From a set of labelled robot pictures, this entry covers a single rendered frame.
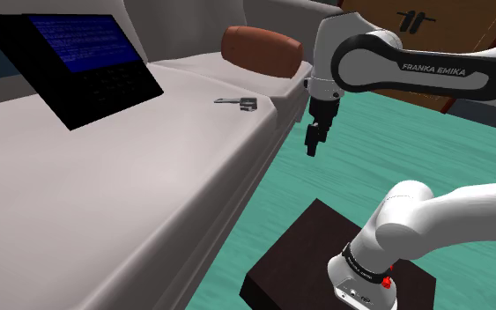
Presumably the silver key with black head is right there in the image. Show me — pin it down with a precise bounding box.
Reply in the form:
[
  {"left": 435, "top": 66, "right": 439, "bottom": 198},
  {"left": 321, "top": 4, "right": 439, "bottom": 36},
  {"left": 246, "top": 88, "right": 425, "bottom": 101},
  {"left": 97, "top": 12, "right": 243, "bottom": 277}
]
[{"left": 213, "top": 96, "right": 258, "bottom": 112}]

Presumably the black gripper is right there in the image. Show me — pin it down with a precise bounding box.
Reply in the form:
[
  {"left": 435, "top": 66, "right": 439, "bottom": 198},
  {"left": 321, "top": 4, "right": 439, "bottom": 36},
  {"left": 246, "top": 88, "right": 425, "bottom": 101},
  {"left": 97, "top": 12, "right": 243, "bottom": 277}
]
[{"left": 304, "top": 96, "right": 341, "bottom": 158}]

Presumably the brown wooden door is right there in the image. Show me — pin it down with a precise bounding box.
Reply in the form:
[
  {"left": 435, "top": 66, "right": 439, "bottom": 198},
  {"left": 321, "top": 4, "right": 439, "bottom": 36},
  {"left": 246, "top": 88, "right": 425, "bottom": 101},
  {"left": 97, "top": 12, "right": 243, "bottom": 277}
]
[{"left": 336, "top": 0, "right": 496, "bottom": 114}]

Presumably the black laptop with blue screen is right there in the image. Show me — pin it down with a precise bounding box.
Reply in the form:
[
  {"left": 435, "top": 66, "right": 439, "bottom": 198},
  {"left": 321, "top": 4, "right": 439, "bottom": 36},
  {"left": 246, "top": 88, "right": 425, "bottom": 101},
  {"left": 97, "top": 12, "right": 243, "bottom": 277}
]
[{"left": 0, "top": 12, "right": 165, "bottom": 131}]

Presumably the grey sofa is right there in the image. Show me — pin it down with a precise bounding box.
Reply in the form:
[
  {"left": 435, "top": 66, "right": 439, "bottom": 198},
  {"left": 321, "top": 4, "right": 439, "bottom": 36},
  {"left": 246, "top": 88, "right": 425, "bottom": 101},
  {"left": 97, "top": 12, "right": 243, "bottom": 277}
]
[{"left": 0, "top": 0, "right": 344, "bottom": 310}]

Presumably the brown cushion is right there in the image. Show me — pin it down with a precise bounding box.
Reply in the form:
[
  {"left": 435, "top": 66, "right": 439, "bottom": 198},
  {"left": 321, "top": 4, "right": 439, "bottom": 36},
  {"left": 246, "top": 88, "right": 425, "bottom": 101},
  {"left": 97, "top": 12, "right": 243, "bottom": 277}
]
[{"left": 220, "top": 26, "right": 305, "bottom": 79}]

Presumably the dark robot stand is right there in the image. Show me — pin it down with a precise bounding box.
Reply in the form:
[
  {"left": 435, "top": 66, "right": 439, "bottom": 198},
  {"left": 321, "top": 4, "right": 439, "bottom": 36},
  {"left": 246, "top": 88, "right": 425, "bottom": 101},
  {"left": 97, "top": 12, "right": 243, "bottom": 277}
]
[{"left": 239, "top": 197, "right": 438, "bottom": 310}]

